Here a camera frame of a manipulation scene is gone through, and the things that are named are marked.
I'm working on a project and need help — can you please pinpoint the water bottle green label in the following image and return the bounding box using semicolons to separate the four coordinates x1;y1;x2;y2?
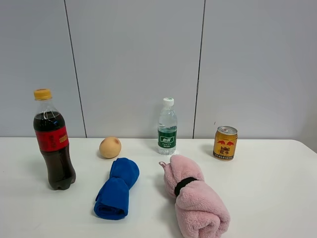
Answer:
158;98;178;155

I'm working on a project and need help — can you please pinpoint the gold energy drink can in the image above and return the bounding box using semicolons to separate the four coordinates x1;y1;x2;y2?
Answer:
213;126;238;161

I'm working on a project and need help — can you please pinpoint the black band on pink towel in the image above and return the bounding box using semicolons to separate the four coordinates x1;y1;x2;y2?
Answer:
174;177;197;197

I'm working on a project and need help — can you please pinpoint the yellowish peach fruit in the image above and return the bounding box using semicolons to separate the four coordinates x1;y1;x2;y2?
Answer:
99;136;121;159

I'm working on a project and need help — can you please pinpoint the blue towel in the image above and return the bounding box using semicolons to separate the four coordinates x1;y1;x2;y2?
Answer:
94;158;140;220

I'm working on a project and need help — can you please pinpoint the rolled pink fluffy towel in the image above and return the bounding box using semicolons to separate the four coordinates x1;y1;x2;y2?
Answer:
159;155;230;238

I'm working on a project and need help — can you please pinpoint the cola bottle yellow cap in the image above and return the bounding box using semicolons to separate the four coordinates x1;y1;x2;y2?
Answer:
33;88;76;190

